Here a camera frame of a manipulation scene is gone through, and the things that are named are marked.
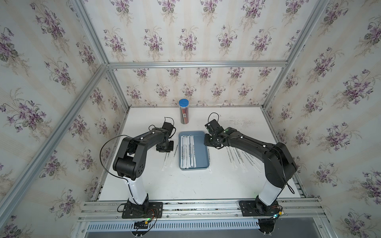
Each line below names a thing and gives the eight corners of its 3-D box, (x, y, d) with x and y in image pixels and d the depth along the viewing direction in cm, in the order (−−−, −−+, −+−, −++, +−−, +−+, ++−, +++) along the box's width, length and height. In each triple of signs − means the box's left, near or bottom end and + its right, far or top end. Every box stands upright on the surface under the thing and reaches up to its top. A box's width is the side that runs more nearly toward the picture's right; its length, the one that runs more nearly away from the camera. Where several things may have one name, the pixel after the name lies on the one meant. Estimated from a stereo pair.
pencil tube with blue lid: (179, 124, 111) (178, 105, 96) (180, 117, 115) (179, 98, 100) (188, 124, 111) (188, 105, 96) (188, 117, 115) (188, 98, 100)
